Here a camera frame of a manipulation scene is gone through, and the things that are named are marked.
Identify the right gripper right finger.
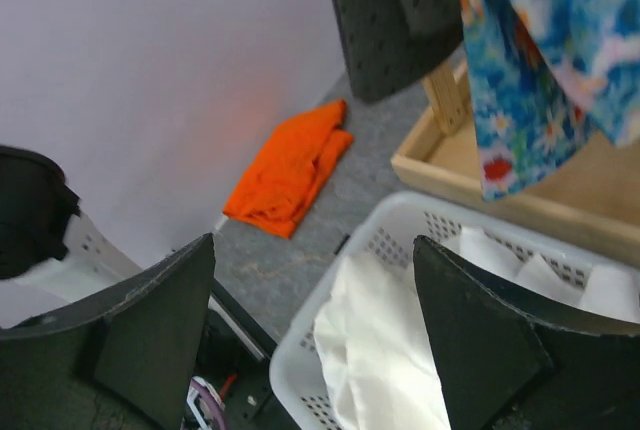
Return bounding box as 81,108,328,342
413,236,639,429

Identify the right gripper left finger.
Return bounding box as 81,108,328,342
1,234,215,429

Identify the white pleated skirt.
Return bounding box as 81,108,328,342
314,227,639,429

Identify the black dotted garment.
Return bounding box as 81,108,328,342
332,0,463,103

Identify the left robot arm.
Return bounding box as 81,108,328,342
1,145,143,302

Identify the white plastic basket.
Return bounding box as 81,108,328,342
270,192,639,429

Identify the wooden clothes rack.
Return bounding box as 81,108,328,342
391,63,639,266

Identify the orange cloth on floor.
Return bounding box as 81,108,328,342
223,99,354,239

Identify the blue floral garment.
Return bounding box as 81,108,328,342
461,0,639,201

